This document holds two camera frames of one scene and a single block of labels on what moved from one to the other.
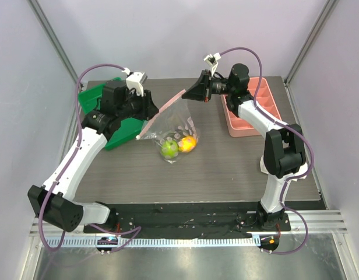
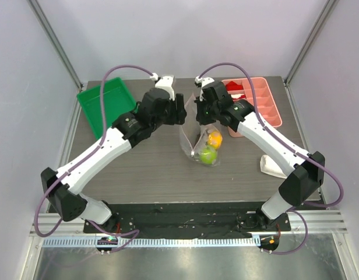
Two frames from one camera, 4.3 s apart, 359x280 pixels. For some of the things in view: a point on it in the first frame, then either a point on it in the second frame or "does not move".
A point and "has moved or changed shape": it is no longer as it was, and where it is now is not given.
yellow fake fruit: [187, 143] to [214, 139]
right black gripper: [206, 87] to [200, 108]
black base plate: [190, 220] does not move
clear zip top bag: [172, 121] has moved or changed shape
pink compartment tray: [266, 102] does not move
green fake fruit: [169, 149] to [208, 155]
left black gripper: [148, 109] to [179, 112]
